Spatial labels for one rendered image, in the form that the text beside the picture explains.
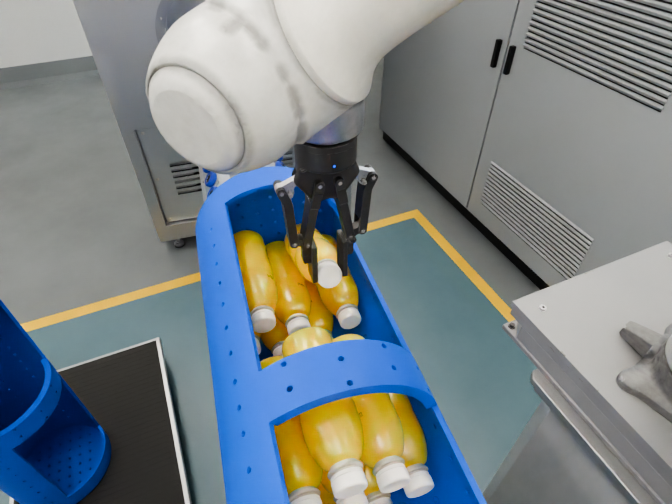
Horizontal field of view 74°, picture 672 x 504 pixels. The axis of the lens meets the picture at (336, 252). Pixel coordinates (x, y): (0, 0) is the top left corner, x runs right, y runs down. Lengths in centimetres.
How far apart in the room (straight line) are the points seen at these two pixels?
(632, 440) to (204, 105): 71
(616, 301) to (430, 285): 148
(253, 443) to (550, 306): 56
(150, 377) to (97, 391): 19
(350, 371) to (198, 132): 33
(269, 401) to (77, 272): 224
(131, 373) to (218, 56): 174
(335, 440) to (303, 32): 41
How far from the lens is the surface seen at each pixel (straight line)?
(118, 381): 195
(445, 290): 231
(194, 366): 207
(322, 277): 66
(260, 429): 52
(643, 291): 97
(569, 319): 85
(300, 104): 30
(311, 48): 29
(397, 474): 58
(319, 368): 52
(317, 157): 51
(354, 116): 49
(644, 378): 81
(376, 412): 59
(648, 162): 188
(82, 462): 183
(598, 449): 83
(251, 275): 75
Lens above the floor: 167
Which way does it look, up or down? 43 degrees down
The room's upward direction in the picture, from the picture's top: straight up
